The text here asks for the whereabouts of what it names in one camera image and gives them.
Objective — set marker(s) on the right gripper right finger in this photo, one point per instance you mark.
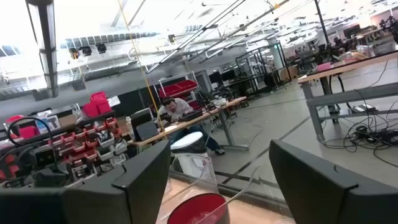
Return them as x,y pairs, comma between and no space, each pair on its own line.
326,199

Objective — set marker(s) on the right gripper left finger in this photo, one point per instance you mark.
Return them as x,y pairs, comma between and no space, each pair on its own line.
93,205

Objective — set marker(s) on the black desk monitor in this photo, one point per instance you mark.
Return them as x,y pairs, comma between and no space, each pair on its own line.
144,127

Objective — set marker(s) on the black power strip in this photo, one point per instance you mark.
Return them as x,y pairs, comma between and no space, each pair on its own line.
363,109

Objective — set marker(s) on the red and black bowl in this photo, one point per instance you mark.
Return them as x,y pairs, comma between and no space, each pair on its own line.
196,211

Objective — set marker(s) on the grey legged wooden table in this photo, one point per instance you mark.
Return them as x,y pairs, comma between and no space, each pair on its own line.
351,96

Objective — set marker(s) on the white trash can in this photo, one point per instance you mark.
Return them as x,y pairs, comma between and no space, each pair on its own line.
188,141

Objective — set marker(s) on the wooden top workbench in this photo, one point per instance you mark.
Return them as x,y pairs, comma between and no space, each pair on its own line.
224,127

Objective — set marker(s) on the person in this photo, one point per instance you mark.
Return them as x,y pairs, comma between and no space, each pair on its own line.
177,109

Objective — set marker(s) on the pink box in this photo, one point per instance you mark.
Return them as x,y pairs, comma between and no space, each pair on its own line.
324,67

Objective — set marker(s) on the rack with red trays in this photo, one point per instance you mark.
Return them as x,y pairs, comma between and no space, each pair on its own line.
178,88

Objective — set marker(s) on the black computer monitor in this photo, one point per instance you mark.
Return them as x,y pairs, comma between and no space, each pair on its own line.
215,77
229,75

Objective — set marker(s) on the black and white pillar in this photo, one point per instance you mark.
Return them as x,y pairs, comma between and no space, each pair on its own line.
46,46

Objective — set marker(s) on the black cage frame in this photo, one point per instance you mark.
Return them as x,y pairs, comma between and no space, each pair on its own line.
280,62

